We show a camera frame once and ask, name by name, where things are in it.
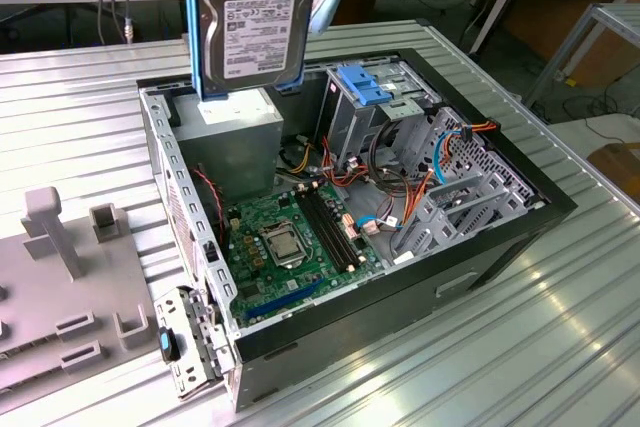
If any hard disk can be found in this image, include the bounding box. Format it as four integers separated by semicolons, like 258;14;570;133
181;0;322;100

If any blue data wire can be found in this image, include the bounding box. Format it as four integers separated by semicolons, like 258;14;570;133
355;127;474;236

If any orange red power wire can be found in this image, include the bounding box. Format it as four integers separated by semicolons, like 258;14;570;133
399;119;502;233

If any silver disk bay cage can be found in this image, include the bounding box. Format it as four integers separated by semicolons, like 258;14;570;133
389;105;547;268

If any blue plastic drive latch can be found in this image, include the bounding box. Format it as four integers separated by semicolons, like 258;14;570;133
357;86;397;106
337;64;380;92

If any silver optical drive cage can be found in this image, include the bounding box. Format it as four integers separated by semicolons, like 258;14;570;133
319;60;445;176

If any silver power supply box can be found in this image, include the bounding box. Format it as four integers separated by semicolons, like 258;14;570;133
169;86;287;204

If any black case fan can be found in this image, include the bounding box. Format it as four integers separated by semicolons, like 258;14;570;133
192;162;232;251

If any CPU socket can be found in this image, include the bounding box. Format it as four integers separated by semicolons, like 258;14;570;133
257;222;312;272

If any black RAM slot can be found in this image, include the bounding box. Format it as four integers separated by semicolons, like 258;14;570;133
313;182;371;267
307;184;365;269
301;185;359;271
294;186;353;273

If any silver CPU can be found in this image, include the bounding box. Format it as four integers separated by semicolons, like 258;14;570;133
268;235;303;264

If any green motherboard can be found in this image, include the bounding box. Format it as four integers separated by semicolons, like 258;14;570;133
219;180;392;329

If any blue expansion slot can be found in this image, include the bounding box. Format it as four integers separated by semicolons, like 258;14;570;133
246;277;327;322

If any grey parts rack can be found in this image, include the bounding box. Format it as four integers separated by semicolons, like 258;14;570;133
0;185;165;401

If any black open PC case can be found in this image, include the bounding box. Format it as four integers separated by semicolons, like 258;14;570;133
135;46;580;416

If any brown cardboard box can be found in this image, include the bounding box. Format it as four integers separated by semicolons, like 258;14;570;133
585;141;640;194

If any yellow black power wire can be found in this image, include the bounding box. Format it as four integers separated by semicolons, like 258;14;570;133
278;144;322;177

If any red black twisted fan wire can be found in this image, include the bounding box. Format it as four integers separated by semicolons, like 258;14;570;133
193;169;230;243

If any black cable bundle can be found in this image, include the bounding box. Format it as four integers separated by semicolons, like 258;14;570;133
367;119;419;194

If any red orange wire bundle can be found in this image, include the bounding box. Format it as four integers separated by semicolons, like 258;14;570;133
322;135;384;196

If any aluminium profile frame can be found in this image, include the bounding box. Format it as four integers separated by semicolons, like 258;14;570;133
522;1;640;111

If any black knob with blue ring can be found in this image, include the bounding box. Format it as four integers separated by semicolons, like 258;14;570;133
158;326;181;363

